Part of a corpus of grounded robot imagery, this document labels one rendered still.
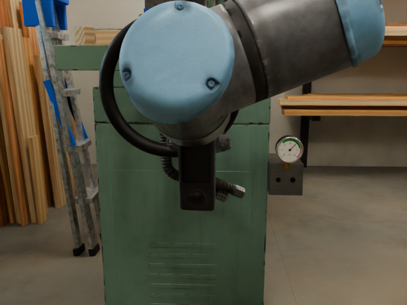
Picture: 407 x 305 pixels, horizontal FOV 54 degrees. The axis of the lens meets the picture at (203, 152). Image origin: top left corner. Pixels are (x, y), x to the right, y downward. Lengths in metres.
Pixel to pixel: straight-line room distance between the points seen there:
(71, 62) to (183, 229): 0.51
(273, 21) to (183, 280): 0.90
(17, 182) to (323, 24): 2.11
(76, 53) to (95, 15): 2.54
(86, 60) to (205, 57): 0.75
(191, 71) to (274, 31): 0.07
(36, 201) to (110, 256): 1.27
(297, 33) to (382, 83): 3.34
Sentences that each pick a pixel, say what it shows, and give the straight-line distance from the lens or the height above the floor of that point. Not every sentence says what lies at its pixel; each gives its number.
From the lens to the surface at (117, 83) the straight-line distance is 1.01.
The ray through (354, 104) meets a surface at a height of 0.58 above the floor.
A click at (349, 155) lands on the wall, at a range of 3.66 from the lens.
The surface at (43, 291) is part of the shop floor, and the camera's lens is 1.74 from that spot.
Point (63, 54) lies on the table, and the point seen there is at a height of 0.88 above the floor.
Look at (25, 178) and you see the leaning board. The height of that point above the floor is 0.26.
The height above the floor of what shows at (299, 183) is 0.57.
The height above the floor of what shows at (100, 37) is 0.93.
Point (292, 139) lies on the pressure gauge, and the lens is 0.94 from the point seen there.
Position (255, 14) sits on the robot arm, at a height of 0.89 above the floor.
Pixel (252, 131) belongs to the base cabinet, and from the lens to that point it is 0.99.
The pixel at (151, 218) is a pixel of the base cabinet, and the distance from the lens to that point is 1.07.
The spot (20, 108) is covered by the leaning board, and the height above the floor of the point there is 0.63.
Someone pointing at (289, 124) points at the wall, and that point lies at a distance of 3.48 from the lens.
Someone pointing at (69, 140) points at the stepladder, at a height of 0.54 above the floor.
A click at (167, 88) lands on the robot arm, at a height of 0.83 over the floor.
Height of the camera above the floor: 0.85
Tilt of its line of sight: 12 degrees down
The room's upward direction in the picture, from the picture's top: straight up
